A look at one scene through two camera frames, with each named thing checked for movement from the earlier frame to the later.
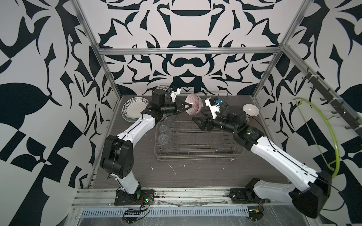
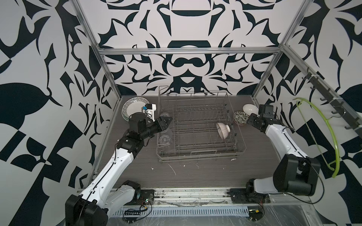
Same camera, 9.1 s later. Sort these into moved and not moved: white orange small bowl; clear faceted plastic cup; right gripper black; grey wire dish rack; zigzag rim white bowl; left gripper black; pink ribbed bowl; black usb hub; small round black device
Moved: right gripper black; pink ribbed bowl; left gripper black
Not moved: grey wire dish rack; small round black device; zigzag rim white bowl; clear faceted plastic cup; black usb hub; white orange small bowl
